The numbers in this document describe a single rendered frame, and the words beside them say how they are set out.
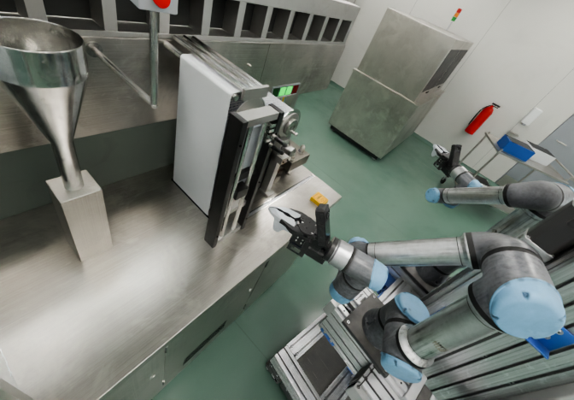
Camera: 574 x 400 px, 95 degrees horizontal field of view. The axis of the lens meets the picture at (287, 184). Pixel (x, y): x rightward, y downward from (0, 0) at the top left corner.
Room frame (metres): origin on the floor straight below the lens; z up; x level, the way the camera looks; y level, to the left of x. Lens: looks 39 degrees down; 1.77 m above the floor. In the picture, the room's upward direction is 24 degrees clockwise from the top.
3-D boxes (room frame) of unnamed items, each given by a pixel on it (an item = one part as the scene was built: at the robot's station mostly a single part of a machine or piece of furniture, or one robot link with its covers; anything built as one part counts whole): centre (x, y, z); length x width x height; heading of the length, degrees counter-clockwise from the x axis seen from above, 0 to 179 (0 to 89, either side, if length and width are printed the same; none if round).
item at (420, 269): (0.97, -0.85, 0.87); 0.15 x 0.15 x 0.10
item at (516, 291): (0.43, -0.55, 1.19); 0.15 x 0.12 x 0.55; 171
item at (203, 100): (0.75, 0.38, 1.17); 0.34 x 0.05 x 0.54; 65
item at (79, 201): (0.37, 0.49, 1.18); 0.14 x 0.14 x 0.57
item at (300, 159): (1.22, 0.17, 1.00); 0.40 x 0.16 x 0.06; 65
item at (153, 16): (0.50, 0.36, 1.51); 0.02 x 0.02 x 0.20
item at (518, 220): (1.04, -0.97, 1.19); 0.15 x 0.12 x 0.55; 119
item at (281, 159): (0.94, 0.07, 1.05); 0.06 x 0.05 x 0.31; 65
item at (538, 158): (3.43, -2.52, 0.51); 0.91 x 0.58 x 1.02; 87
